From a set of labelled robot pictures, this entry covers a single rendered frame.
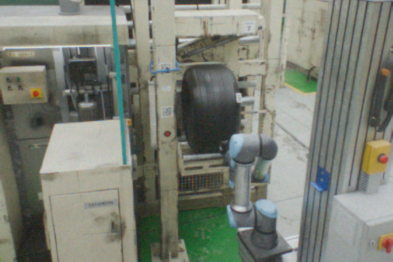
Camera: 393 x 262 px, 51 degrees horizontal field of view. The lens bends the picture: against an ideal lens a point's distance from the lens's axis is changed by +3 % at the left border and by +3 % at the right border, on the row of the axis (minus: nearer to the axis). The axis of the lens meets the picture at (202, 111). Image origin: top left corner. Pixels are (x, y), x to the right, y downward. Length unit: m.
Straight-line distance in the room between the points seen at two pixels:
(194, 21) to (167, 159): 0.95
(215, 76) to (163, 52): 0.36
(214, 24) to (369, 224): 1.64
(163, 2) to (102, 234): 1.31
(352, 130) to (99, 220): 1.23
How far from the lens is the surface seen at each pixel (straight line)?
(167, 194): 2.92
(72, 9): 2.72
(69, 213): 2.06
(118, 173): 1.95
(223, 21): 2.80
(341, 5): 1.76
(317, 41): 7.29
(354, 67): 1.69
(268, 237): 2.28
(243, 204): 2.14
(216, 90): 2.48
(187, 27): 2.75
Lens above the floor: 2.22
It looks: 22 degrees down
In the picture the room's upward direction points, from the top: 1 degrees clockwise
